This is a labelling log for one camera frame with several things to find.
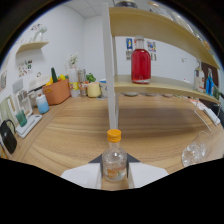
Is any red liquid glass bottle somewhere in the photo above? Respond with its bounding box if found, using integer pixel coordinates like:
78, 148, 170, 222
130, 35, 152, 84

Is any teal cup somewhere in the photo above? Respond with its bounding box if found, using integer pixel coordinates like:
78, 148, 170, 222
15, 109, 28, 128

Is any clear glass with ice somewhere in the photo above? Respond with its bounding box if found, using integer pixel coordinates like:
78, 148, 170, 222
180, 130, 213, 168

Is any white tray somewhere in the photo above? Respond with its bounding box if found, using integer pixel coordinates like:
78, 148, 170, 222
15, 113, 43, 139

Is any yellow mug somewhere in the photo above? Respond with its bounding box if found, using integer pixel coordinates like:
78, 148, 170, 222
86, 81, 102, 99

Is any black and yellow can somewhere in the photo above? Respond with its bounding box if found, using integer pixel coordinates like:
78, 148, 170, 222
113, 0, 139, 9

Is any black kettle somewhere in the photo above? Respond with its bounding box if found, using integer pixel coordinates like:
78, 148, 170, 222
0, 119, 18, 155

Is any small bottle with orange cap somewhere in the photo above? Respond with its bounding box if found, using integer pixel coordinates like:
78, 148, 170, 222
101, 128, 129, 183

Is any wooden wall shelf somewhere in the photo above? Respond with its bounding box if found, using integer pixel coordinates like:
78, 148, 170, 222
15, 40, 50, 54

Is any two-tier wooden shelf rack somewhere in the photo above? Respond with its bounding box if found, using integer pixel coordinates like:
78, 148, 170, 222
101, 3, 224, 134

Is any orange storage basket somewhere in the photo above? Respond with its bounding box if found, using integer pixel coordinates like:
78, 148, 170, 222
42, 78, 72, 106

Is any green potted plant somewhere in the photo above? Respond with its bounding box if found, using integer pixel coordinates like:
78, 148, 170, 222
85, 72, 97, 84

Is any white notebook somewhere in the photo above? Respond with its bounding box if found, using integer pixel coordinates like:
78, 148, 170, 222
203, 106, 222, 126

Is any blue and white cup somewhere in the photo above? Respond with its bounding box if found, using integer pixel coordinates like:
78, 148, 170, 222
35, 94, 50, 115

